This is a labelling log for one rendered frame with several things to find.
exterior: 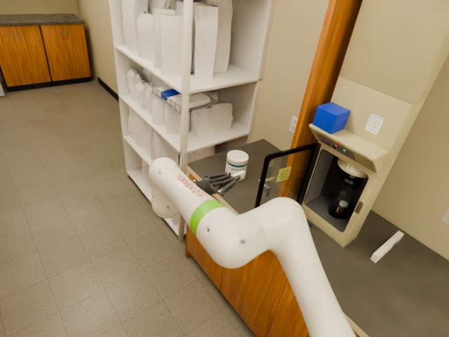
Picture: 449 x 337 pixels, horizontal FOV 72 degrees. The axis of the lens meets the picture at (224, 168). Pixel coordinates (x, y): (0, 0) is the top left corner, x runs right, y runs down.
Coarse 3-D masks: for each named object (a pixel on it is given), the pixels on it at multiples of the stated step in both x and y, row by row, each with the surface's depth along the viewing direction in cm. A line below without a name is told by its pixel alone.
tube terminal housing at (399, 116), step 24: (336, 96) 135; (360, 96) 127; (384, 96) 119; (360, 120) 130; (384, 120) 122; (408, 120) 118; (384, 144) 124; (360, 168) 136; (384, 168) 131; (312, 216) 167; (360, 216) 146; (336, 240) 159
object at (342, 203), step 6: (342, 174) 156; (342, 180) 151; (342, 186) 153; (354, 186) 149; (336, 192) 158; (342, 192) 154; (348, 192) 152; (354, 192) 152; (336, 198) 158; (342, 198) 155; (348, 198) 154; (336, 204) 159; (342, 204) 157; (348, 204) 156; (336, 210) 160; (342, 210) 159
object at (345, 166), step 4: (340, 160) 148; (340, 164) 147; (344, 164) 145; (348, 164) 143; (344, 168) 144; (348, 168) 143; (352, 168) 142; (356, 168) 141; (348, 172) 143; (352, 172) 142; (356, 172) 141; (360, 172) 141; (356, 176) 142; (360, 176) 141; (364, 176) 141
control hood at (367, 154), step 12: (324, 132) 132; (336, 132) 133; (348, 132) 134; (348, 144) 125; (360, 144) 126; (372, 144) 127; (360, 156) 124; (372, 156) 119; (384, 156) 123; (372, 168) 126
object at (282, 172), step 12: (288, 156) 143; (300, 156) 147; (276, 168) 143; (288, 168) 148; (300, 168) 153; (276, 180) 148; (288, 180) 153; (300, 180) 159; (264, 192) 148; (276, 192) 153; (288, 192) 159
